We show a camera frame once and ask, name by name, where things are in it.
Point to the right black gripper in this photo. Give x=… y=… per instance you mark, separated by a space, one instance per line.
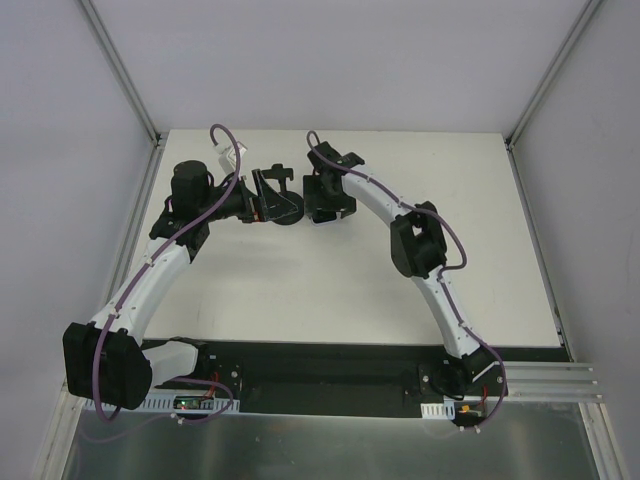
x=327 y=201

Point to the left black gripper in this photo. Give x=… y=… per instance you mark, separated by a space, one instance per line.
x=257 y=196

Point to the black phone stand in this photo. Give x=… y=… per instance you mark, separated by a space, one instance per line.
x=281 y=206

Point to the phone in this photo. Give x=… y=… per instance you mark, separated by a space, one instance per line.
x=322 y=218

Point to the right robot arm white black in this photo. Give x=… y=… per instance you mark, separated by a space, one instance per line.
x=423 y=248

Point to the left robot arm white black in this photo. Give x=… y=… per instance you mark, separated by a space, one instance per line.
x=104 y=358

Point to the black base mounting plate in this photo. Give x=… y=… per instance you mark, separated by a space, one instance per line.
x=387 y=381

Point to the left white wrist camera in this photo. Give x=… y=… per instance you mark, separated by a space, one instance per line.
x=227 y=158

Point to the left white cable duct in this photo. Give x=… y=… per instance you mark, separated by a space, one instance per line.
x=158 y=403

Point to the white cable duct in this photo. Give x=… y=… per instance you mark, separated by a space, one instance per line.
x=158 y=403
x=438 y=411

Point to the right white cable duct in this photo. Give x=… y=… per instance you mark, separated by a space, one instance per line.
x=438 y=411

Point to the left aluminium frame post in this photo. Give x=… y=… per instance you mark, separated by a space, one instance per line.
x=118 y=69

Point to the aluminium frame post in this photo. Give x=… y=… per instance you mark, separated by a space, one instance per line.
x=576 y=32
x=118 y=69

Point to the aluminium rail extrusion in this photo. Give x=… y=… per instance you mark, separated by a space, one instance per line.
x=553 y=382

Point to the right aluminium frame post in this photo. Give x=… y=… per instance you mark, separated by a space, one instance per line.
x=576 y=32

